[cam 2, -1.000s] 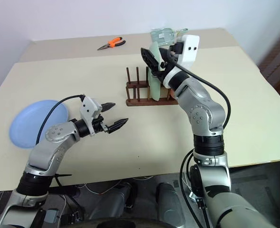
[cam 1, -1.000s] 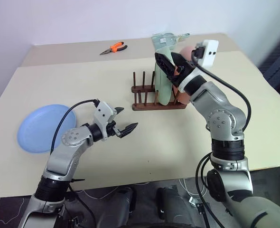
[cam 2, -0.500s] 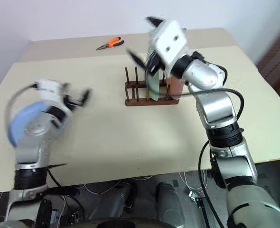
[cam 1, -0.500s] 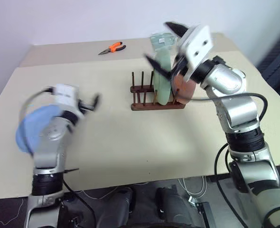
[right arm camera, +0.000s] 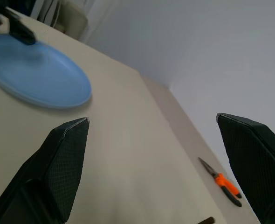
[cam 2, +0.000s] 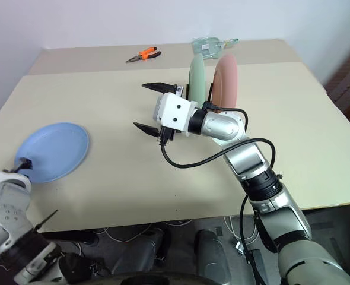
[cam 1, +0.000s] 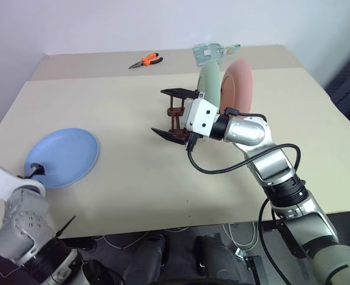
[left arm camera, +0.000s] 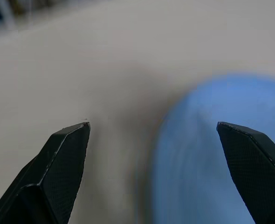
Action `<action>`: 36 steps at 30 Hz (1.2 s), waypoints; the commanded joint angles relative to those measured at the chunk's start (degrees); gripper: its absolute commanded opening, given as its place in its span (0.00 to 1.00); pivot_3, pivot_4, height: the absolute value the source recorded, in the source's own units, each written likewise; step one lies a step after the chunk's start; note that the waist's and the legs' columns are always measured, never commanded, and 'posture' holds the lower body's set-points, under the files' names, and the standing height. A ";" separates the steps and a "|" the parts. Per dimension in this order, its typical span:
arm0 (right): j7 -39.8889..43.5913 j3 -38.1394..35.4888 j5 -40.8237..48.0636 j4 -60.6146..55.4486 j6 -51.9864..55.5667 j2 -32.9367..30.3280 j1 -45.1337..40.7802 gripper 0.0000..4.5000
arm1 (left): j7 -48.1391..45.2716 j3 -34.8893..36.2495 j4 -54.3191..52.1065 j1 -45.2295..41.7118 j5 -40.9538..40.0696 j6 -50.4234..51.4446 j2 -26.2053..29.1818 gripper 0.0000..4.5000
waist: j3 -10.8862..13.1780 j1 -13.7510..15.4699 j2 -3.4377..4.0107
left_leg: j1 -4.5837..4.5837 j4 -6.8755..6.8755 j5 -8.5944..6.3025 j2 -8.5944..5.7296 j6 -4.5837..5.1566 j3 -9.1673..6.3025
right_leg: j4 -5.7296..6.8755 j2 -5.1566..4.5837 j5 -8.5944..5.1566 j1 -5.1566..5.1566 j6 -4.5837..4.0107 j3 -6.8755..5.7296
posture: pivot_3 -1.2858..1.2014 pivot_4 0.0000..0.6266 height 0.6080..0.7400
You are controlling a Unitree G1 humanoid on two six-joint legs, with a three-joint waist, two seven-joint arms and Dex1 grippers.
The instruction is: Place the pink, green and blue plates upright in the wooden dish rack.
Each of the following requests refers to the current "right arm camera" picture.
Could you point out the dark rod-shaped tool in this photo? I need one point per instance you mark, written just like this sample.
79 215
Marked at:
207 220

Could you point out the beige chair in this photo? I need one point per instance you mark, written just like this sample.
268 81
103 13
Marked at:
71 19

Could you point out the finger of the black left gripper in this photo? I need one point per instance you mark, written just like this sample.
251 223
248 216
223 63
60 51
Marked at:
21 29

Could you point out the orange and black pliers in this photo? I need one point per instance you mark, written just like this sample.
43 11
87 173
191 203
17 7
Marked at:
226 184

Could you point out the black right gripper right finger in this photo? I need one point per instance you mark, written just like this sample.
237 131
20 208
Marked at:
256 163

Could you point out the blue plate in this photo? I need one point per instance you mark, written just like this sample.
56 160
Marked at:
39 74

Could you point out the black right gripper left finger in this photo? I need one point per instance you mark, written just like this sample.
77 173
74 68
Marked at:
58 168

